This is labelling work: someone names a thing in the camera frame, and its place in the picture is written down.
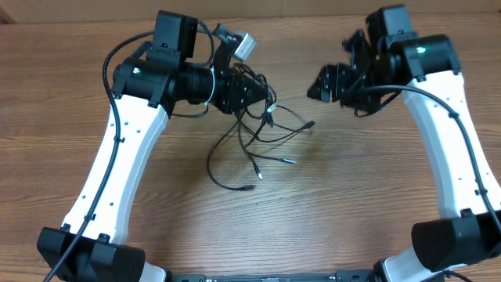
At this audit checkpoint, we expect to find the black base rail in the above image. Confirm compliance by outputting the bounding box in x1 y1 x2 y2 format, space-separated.
168 269 380 282

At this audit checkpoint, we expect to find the black USB cable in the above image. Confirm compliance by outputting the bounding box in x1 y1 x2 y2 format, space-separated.
234 64 316 181
206 113 259 192

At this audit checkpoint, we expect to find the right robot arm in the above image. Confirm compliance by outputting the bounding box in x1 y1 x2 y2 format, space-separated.
307 5 500 282

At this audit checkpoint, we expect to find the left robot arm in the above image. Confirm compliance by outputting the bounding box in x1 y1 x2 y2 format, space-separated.
37 11 269 281

